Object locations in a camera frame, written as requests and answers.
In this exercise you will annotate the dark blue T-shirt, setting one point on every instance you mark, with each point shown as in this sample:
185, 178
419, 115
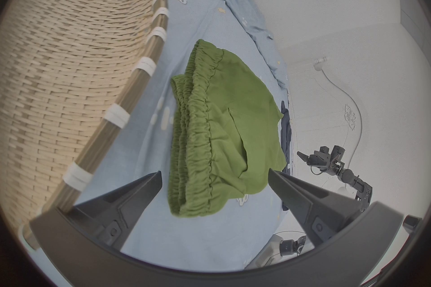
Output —
286, 131

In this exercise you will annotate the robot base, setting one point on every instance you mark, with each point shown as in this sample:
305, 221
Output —
269, 245

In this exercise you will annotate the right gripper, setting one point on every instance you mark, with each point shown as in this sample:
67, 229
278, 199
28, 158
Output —
321, 159

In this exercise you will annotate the pale blue quilt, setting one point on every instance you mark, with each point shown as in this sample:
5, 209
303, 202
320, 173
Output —
235, 3

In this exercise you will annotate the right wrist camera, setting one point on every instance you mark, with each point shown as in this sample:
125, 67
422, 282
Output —
325, 149

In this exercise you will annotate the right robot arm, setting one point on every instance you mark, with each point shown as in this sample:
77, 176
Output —
348, 176

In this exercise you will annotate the round woven basket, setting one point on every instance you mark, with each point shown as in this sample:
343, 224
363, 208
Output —
67, 60

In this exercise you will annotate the green shorts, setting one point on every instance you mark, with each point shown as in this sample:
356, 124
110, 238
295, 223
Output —
229, 110

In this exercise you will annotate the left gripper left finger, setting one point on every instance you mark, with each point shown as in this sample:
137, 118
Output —
134, 201

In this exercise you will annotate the bed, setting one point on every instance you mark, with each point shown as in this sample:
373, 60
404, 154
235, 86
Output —
188, 10

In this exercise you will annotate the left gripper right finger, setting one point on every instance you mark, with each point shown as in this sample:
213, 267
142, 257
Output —
303, 205

